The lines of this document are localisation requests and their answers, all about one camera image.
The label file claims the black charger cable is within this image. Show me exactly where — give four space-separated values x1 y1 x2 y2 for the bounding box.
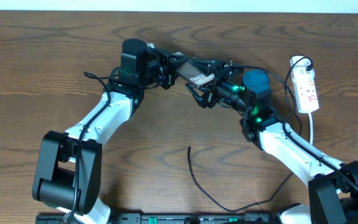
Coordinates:
186 55 314 213

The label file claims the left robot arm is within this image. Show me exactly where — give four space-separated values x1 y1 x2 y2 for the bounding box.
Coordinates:
32 39 188 223

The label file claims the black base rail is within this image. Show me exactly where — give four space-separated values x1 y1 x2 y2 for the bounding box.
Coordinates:
35 212 282 224

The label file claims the white power strip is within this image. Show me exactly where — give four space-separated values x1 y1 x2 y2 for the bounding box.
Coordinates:
290 55 319 114

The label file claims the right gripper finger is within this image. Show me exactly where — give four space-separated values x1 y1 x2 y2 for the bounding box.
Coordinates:
185 83 211 108
191 58 226 75

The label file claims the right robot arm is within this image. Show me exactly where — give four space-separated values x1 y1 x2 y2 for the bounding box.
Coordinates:
177 59 358 223

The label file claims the white power strip cord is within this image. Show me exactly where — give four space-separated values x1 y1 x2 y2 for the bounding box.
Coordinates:
307 112 314 146

